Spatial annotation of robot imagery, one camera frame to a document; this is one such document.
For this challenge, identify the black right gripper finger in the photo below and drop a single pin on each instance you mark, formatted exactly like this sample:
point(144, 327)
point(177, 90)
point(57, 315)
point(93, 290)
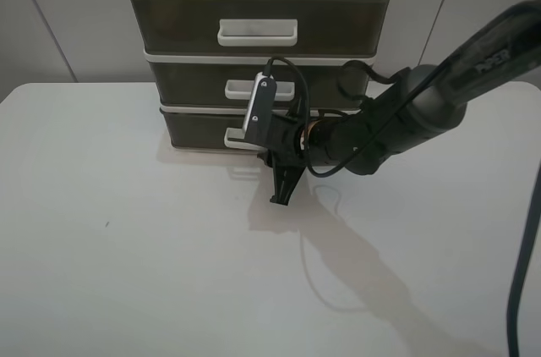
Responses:
point(285, 181)

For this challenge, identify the dark middle drawer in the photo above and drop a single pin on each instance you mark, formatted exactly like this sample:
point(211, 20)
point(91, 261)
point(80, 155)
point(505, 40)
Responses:
point(229, 85)

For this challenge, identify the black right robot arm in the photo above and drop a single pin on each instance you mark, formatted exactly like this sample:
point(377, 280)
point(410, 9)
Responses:
point(418, 105)

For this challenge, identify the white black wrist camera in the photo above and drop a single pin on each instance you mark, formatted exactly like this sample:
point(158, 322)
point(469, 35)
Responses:
point(257, 120)

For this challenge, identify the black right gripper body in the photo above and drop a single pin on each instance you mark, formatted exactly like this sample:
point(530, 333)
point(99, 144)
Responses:
point(280, 135)

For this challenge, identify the dark bottom drawer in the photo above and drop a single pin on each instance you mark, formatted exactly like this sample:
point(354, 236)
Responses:
point(205, 131)

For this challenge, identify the dark drawer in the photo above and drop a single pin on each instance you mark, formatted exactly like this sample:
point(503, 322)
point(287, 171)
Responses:
point(205, 131)
point(326, 28)
point(229, 85)

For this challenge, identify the dark top drawer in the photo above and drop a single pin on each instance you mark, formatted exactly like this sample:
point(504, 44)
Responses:
point(326, 28)

